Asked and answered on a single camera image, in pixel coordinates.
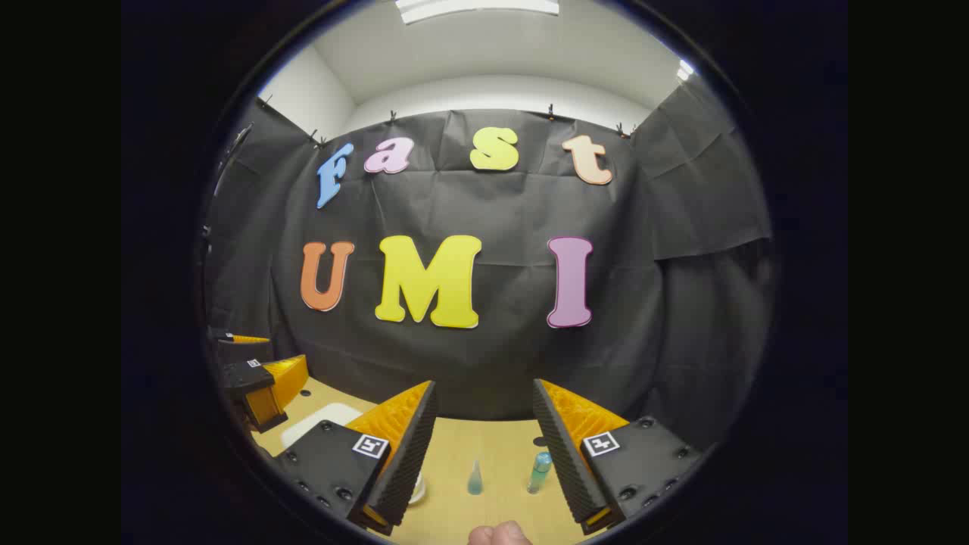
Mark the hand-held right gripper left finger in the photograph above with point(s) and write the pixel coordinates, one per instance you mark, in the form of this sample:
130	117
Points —
412	454

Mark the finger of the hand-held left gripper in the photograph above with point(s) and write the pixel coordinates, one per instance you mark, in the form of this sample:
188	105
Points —
242	350
246	378

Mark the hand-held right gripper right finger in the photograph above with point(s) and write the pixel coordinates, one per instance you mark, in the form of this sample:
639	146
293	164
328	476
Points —
560	454

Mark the teal cylindrical bottle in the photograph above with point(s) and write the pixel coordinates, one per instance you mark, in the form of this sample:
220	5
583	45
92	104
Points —
539	471

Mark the white round jar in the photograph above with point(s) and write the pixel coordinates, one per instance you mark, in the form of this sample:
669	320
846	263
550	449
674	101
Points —
418	490

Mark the teal tapered bottle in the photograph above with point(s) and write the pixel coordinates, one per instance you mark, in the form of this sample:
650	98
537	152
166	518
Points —
475	481

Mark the white suitcase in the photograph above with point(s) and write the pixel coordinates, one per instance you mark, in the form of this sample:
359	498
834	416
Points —
318	412

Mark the black backdrop cloth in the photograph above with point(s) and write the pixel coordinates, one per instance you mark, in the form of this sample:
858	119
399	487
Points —
492	363

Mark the small ceiling light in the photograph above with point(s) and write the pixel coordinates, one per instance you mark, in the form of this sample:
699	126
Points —
684	70

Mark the long ceiling light panel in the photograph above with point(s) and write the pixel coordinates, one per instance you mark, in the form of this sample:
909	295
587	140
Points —
477	7

